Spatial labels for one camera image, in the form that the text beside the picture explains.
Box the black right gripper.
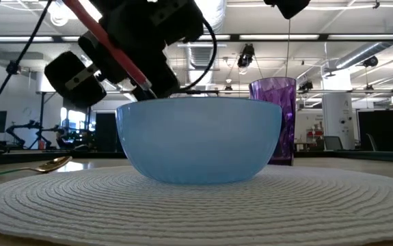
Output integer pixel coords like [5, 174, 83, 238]
[78, 0, 204, 101]

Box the silver fork with pink handle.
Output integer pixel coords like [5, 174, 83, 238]
[62, 0, 159, 100]

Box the light blue bowl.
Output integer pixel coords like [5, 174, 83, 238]
[116, 97, 283, 186]

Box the gold spoon with green handle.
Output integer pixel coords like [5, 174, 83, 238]
[0, 155, 73, 180]

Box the purple faceted plastic cup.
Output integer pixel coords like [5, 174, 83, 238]
[248, 77, 297, 167]

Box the long ceiling light strip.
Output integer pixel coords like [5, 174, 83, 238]
[239, 33, 321, 41]
[0, 36, 54, 43]

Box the white woven round placemat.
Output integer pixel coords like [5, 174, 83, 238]
[0, 165, 393, 246]

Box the white round column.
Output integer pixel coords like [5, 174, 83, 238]
[321, 70, 356, 150]

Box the grey office chair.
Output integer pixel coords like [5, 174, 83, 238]
[323, 135, 344, 152]

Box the black partition wall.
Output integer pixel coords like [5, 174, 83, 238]
[95, 111, 119, 153]
[357, 109, 393, 152]

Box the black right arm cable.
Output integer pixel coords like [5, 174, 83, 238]
[177, 16, 219, 94]

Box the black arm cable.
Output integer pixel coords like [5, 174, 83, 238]
[177, 16, 219, 94]
[0, 0, 53, 122]

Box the black metal gantry frame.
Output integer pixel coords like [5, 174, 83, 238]
[35, 89, 95, 151]

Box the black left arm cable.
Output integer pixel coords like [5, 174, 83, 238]
[0, 0, 53, 122]

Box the black metal table frame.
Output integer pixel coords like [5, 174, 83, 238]
[0, 150, 393, 167]

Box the thin hanging cord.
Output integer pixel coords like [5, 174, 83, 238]
[284, 18, 292, 79]

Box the silver ventilation duct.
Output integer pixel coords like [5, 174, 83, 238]
[332, 23, 393, 71]

